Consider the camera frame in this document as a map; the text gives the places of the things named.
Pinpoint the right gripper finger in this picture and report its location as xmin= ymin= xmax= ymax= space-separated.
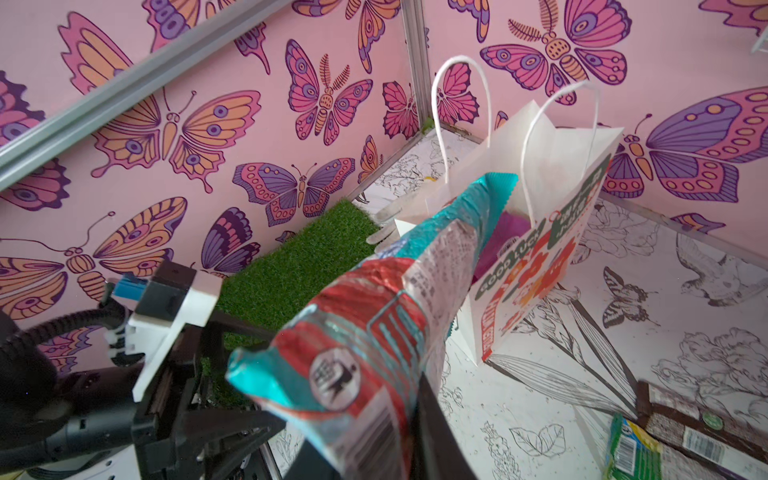
xmin=283 ymin=374 xmax=477 ymax=480

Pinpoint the green rainbow candy bag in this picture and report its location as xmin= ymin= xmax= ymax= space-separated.
xmin=602 ymin=415 xmax=695 ymax=480

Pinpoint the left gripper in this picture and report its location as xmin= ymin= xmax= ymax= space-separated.
xmin=133 ymin=312 xmax=285 ymax=479

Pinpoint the purple snack packet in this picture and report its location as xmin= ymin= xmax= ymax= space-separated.
xmin=472 ymin=211 xmax=531 ymax=284

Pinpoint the teal candy bag with red label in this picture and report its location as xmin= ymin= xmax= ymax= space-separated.
xmin=226 ymin=173 xmax=518 ymax=479

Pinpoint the dark brown snack bar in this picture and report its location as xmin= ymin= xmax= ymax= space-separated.
xmin=636 ymin=381 xmax=767 ymax=479

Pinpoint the green artificial grass mat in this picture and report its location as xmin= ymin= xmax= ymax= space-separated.
xmin=203 ymin=199 xmax=397 ymax=409

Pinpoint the white paper gift bag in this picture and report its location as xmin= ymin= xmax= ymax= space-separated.
xmin=393 ymin=80 xmax=622 ymax=364

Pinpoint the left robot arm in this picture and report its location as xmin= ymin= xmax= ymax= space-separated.
xmin=1 ymin=304 xmax=285 ymax=479

